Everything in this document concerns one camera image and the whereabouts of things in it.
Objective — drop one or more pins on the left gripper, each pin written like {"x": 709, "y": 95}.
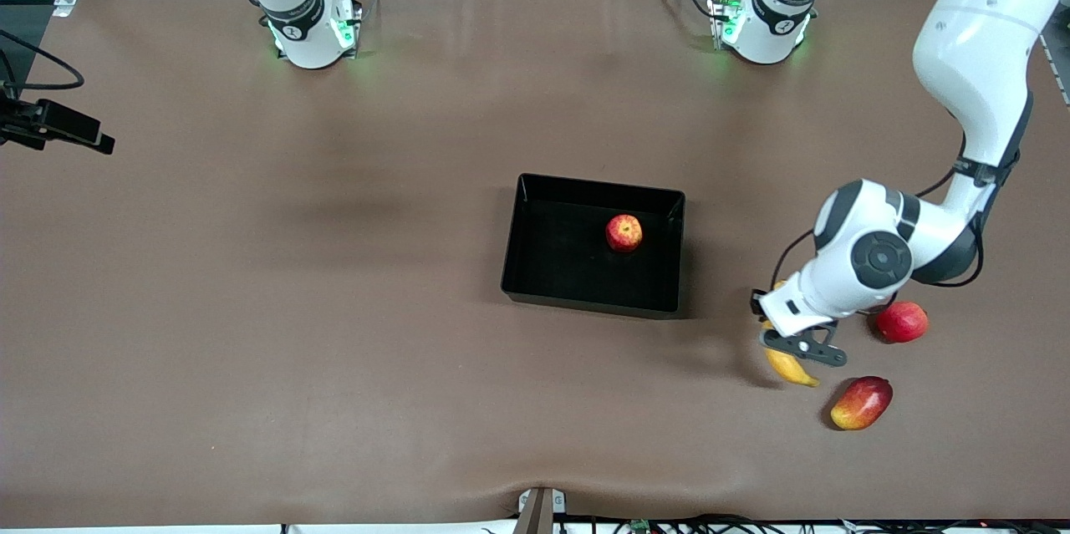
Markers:
{"x": 755, "y": 306}

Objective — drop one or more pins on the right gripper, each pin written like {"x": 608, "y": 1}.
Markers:
{"x": 18, "y": 123}

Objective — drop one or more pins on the yellow banana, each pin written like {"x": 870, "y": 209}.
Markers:
{"x": 790, "y": 368}

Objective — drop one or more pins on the small red yellow apple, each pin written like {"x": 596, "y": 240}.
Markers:
{"x": 624, "y": 233}

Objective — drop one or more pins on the black plastic box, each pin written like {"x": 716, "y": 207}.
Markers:
{"x": 568, "y": 266}

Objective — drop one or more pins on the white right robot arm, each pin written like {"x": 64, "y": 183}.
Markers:
{"x": 309, "y": 33}

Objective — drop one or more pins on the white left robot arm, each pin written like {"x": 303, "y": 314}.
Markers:
{"x": 978, "y": 58}

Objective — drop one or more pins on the plain red apple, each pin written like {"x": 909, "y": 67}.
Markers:
{"x": 902, "y": 322}

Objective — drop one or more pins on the red yellow mango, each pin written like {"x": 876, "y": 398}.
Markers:
{"x": 861, "y": 404}

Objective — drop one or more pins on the small green circuit board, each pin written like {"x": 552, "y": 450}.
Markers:
{"x": 641, "y": 526}

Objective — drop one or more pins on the grey table clamp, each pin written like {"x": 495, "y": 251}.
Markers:
{"x": 539, "y": 509}

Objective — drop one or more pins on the brown table mat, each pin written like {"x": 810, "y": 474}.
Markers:
{"x": 334, "y": 400}

